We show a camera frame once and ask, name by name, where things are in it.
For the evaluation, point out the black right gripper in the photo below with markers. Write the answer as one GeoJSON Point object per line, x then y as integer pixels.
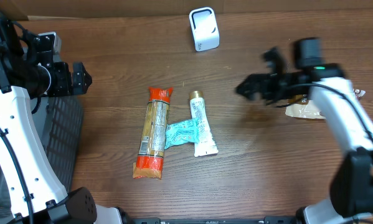
{"type": "Point", "coordinates": [268, 92]}

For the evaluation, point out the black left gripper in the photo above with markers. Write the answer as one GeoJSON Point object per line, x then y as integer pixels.
{"type": "Point", "coordinates": [66, 86]}

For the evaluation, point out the beige paper pouch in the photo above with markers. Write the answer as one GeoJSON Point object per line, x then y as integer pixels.
{"type": "Point", "coordinates": [306, 109]}

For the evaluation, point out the white tube with gold cap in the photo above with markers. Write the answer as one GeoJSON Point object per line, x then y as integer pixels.
{"type": "Point", "coordinates": [205, 146]}

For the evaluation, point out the teal snack packet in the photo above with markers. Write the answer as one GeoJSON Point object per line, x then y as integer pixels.
{"type": "Point", "coordinates": [182, 132]}

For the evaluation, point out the red and clear snack package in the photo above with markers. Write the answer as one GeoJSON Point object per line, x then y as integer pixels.
{"type": "Point", "coordinates": [150, 157]}

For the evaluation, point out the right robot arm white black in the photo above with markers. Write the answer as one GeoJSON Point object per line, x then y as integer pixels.
{"type": "Point", "coordinates": [351, 192]}

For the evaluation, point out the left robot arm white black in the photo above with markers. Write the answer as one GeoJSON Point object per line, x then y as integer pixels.
{"type": "Point", "coordinates": [28, 71]}

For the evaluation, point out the white barcode scanner stand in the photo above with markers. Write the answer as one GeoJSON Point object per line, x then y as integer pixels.
{"type": "Point", "coordinates": [204, 29]}

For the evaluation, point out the grey plastic mesh basket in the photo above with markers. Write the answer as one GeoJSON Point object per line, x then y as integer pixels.
{"type": "Point", "coordinates": [58, 122]}

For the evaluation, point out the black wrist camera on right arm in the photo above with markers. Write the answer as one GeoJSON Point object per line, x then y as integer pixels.
{"type": "Point", "coordinates": [275, 61]}

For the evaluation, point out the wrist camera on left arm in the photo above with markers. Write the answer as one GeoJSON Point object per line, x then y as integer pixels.
{"type": "Point", "coordinates": [48, 48]}

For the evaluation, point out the black rail at table edge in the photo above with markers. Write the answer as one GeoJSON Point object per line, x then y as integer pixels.
{"type": "Point", "coordinates": [265, 220]}

